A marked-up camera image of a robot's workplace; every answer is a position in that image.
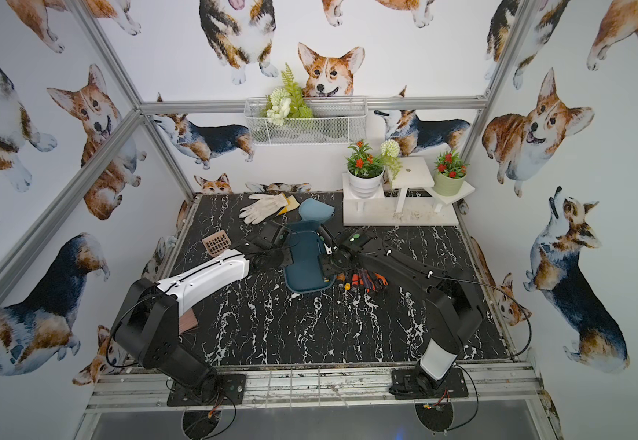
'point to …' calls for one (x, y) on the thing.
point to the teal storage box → (306, 274)
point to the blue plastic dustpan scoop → (313, 210)
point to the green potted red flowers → (450, 175)
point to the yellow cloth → (291, 203)
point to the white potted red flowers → (365, 170)
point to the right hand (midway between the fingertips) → (326, 265)
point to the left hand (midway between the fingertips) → (290, 250)
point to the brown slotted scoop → (216, 243)
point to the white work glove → (262, 209)
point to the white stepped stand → (408, 201)
